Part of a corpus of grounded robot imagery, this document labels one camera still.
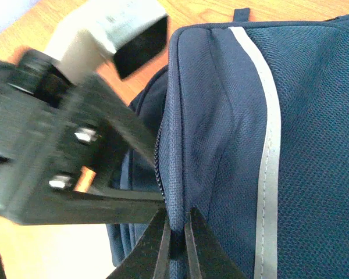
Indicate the navy blue backpack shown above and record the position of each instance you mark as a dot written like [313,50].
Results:
[252,127]

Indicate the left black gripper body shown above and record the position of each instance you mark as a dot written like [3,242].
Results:
[37,143]

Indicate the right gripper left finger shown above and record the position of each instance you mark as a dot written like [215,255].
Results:
[150,257]

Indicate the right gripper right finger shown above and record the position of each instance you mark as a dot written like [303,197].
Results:
[206,258]

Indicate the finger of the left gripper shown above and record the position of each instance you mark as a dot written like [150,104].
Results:
[128,125]
[45,205]

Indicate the yellow highlighter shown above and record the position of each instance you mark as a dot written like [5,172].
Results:
[85,180]

